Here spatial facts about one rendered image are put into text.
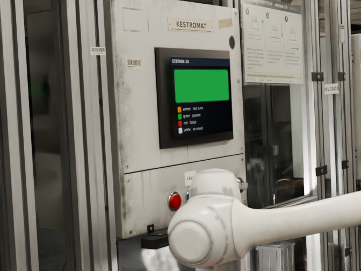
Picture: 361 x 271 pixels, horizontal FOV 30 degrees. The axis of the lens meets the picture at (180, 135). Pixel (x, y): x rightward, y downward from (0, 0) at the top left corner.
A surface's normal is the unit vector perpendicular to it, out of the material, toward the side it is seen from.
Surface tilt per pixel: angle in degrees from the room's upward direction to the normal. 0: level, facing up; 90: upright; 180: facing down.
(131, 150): 90
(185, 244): 91
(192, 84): 90
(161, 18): 90
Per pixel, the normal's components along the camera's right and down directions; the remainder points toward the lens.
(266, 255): -0.61, 0.07
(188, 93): 0.79, 0.00
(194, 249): -0.38, 0.07
